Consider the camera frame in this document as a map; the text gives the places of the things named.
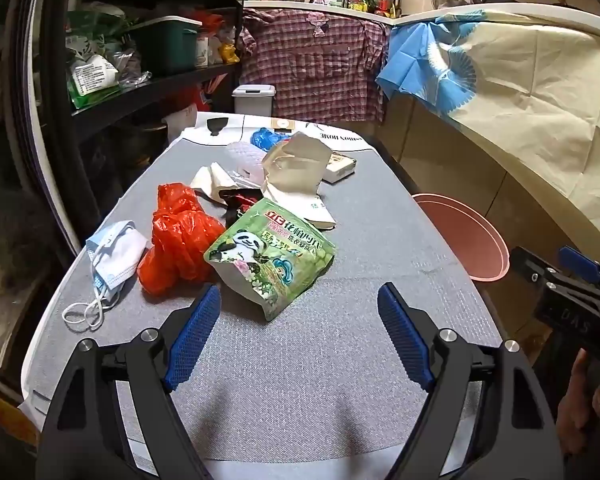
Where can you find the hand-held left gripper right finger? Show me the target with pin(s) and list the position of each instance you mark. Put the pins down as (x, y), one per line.
(405, 337)

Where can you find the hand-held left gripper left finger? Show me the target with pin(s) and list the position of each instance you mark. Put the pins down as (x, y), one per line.
(195, 335)

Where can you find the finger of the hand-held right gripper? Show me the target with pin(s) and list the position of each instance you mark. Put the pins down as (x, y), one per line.
(530, 265)
(582, 262)

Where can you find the pink plastic bin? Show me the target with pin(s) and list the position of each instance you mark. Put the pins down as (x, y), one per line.
(460, 240)

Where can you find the orange plastic bag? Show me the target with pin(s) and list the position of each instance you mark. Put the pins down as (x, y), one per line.
(180, 232)

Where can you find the green panda print pouch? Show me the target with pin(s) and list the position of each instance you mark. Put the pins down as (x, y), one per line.
(272, 257)

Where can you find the blue white face mask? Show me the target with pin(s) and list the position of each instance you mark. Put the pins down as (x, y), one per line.
(117, 247)

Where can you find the black red wrapper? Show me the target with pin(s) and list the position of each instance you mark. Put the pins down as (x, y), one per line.
(230, 210)

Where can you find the cream lined paper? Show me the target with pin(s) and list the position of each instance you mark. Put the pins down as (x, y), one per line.
(210, 182)

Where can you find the white cigarette pack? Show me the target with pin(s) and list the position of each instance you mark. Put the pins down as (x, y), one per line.
(339, 167)

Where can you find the bubble wrap piece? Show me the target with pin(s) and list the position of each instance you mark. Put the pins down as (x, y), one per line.
(245, 157)

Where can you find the blue plastic bag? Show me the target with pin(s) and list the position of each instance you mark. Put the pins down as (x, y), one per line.
(266, 139)

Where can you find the person's right hand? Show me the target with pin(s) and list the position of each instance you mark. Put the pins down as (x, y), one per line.
(572, 400)

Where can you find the folding table with grey cover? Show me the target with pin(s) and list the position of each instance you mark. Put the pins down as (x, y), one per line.
(305, 320)

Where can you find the cream blue printed cloth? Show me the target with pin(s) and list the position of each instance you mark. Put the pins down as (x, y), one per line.
(535, 90)

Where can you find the white lidded bin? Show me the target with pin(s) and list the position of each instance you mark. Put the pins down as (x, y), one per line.
(254, 100)

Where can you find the black shelf rack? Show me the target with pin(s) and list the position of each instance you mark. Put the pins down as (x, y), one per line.
(130, 100)

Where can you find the green white packet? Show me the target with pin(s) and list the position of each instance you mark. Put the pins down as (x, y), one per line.
(92, 82)

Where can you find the red plaid shirt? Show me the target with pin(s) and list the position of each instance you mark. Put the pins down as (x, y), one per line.
(315, 65)

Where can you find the green storage box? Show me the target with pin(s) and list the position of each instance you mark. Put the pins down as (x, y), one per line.
(165, 47)

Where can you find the orange bag on shelf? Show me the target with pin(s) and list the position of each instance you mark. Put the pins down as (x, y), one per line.
(209, 22)

